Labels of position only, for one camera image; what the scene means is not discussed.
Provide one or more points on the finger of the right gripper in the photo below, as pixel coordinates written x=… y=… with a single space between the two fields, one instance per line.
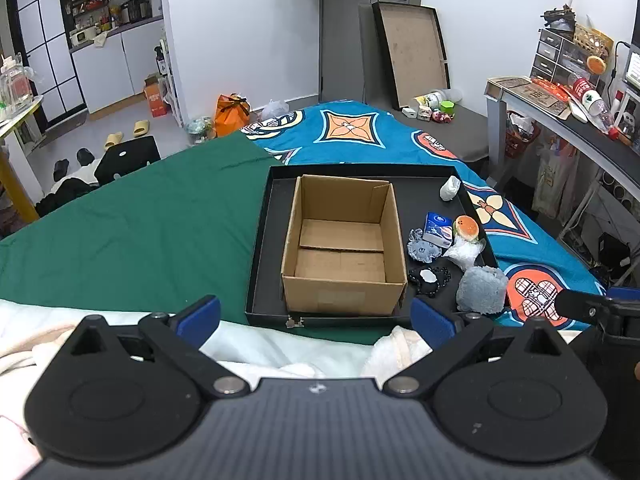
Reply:
x=583 y=307

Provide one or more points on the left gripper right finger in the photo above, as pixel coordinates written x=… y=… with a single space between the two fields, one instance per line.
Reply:
x=511 y=394

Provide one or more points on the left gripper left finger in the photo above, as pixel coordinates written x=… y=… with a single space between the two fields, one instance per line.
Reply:
x=120 y=394

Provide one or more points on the fluffy grey-blue plush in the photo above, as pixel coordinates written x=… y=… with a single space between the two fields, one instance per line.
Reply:
x=482 y=289

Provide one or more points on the clear bag of white stuffing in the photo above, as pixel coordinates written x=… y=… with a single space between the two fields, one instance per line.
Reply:
x=463 y=253

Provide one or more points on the burger plush toy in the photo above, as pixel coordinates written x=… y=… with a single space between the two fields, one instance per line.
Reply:
x=466 y=228

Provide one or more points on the black stitched felt pouch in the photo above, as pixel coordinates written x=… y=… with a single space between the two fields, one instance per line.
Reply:
x=429 y=280

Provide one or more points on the blue tissue pack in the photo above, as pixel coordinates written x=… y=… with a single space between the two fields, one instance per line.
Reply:
x=438 y=230

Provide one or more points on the grey lace fabric piece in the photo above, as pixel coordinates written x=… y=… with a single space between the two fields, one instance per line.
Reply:
x=421 y=250

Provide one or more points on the white soft bundle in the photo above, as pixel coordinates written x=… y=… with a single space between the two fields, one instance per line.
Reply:
x=450 y=189

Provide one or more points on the brown cardboard box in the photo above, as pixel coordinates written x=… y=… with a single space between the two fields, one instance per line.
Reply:
x=343 y=251

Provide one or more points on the blue patterned blanket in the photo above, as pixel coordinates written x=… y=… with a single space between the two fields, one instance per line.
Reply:
x=351 y=139

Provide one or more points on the grey desk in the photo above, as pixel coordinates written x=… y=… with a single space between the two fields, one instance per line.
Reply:
x=612 y=156

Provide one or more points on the black shallow tray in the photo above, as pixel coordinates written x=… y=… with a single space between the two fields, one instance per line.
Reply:
x=417 y=193

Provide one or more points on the green cloth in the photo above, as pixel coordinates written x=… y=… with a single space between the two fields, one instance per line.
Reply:
x=156 y=240

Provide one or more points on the red basket under desk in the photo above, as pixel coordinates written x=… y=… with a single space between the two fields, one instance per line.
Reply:
x=517 y=143

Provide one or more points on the grey bench mat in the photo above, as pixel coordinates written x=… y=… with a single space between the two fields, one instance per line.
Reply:
x=466 y=136

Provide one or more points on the black stool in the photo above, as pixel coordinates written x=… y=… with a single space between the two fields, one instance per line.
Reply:
x=125 y=158

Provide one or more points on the grey drawer organizer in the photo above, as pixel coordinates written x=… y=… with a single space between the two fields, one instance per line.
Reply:
x=556 y=58

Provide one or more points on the small items on bench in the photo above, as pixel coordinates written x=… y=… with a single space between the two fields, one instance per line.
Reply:
x=436 y=106

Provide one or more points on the orange bag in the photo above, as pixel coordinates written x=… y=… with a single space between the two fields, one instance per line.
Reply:
x=232 y=113

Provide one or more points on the leaning black tray lid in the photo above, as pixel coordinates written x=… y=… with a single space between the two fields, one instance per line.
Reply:
x=413 y=51

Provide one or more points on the orange cardboard box on floor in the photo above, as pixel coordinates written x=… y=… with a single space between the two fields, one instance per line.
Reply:
x=153 y=91

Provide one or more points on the white kitchen cabinet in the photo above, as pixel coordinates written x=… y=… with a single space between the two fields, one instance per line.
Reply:
x=117 y=70

